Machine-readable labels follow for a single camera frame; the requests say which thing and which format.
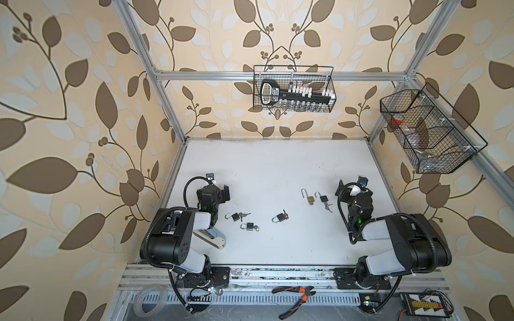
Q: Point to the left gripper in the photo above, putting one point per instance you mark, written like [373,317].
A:
[223,193]

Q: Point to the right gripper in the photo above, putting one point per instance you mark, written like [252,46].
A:
[343,190]

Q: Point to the black padlock with keys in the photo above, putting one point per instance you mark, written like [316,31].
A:
[324,200]
[239,216]

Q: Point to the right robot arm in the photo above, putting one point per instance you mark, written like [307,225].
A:
[417,248]

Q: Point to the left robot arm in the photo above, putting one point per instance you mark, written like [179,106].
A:
[167,243]

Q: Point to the brass padlock open shackle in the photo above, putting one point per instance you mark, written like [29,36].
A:
[310,199]

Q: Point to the red cap item in basket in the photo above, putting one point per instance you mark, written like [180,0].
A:
[396,120]

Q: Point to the black power board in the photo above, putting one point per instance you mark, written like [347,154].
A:
[427,304]

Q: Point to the black white tool in basket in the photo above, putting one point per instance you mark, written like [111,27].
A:
[271,93]

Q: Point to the clear tape roll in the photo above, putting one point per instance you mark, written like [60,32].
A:
[155,295]

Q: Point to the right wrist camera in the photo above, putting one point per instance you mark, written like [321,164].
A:
[361,186]

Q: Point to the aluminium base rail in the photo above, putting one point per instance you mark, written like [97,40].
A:
[253,285]

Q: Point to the right wire basket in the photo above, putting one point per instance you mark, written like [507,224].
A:
[436,137]

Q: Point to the wire basket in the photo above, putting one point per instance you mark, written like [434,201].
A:
[436,137]
[316,77]

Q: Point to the back wire basket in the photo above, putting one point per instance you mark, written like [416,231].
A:
[316,77]

